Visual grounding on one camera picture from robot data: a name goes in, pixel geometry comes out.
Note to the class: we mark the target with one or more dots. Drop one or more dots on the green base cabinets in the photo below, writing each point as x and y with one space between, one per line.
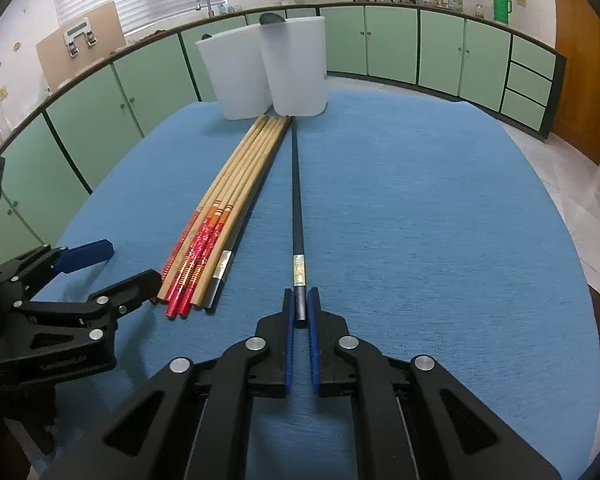
61 152

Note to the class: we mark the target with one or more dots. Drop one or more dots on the brown wooden door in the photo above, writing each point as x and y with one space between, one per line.
577 119

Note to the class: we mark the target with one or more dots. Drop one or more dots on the blue table cloth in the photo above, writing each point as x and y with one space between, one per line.
424 227

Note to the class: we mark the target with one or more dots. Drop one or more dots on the black chopstick silver band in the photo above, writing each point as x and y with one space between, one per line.
298 263

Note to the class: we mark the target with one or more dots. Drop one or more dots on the plain wooden chopstick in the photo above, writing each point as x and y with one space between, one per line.
220 254
209 204

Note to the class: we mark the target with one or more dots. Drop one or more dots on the brown wooden chair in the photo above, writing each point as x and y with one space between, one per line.
595 298

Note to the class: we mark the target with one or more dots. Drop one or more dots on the right white plastic cup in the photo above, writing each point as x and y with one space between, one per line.
294 57

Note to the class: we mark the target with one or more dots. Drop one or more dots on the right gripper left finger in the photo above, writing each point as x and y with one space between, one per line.
190 420

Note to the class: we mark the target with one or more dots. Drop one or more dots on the brown cardboard board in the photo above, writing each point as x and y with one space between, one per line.
80 44

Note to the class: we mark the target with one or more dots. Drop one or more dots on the chrome kitchen faucet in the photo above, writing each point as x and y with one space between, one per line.
205 4

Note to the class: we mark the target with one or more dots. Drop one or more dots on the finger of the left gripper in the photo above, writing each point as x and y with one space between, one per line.
128 295
75 259

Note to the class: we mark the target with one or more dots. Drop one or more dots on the red orange chopstick middle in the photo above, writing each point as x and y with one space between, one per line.
221 217

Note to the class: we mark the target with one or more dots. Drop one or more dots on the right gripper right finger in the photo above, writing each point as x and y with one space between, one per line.
413 419

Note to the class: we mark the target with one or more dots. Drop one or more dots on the red orange patterned chopstick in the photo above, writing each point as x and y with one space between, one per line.
213 212

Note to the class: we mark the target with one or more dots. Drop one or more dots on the white plastic cup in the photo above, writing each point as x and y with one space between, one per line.
235 67
294 57

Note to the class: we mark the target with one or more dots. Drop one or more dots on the left white plastic cup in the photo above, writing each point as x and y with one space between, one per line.
235 67

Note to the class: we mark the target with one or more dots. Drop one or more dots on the green thermos jug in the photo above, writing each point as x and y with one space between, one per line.
501 10

